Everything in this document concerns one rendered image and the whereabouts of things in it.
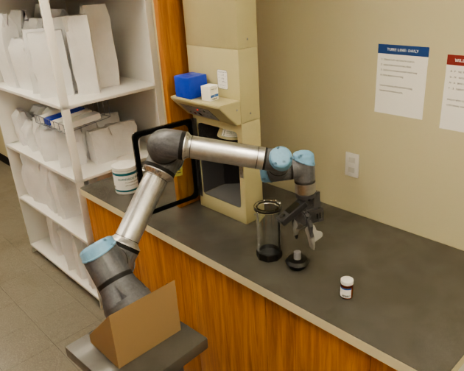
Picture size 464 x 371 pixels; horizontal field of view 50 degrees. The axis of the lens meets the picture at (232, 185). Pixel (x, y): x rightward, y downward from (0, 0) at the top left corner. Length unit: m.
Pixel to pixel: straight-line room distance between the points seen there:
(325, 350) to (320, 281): 0.24
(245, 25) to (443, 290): 1.21
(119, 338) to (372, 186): 1.29
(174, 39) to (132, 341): 1.29
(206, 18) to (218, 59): 0.17
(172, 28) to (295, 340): 1.37
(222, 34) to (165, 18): 0.30
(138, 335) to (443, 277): 1.09
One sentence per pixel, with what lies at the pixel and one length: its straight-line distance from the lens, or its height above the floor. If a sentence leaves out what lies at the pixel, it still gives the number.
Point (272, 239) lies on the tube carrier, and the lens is 1.92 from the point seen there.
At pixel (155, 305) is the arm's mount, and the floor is 1.08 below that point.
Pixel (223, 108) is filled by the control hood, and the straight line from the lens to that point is 1.98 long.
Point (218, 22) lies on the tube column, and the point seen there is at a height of 1.81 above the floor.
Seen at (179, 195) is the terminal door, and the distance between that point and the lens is 2.35.
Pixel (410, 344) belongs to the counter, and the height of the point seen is 0.94.
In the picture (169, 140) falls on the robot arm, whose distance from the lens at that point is 1.61.
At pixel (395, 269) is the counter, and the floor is 0.94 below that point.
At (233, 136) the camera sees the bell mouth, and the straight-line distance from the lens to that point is 2.17.
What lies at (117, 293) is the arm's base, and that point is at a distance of 1.54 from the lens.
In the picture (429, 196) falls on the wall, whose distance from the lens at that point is 2.16.
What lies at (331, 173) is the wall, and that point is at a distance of 2.39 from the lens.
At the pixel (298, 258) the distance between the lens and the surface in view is 1.91.
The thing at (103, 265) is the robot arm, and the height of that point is 1.21.
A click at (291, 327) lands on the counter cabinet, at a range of 1.88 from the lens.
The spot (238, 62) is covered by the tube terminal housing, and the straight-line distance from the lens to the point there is 2.01.
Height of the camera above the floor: 2.01
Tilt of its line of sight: 24 degrees down
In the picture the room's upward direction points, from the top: 4 degrees counter-clockwise
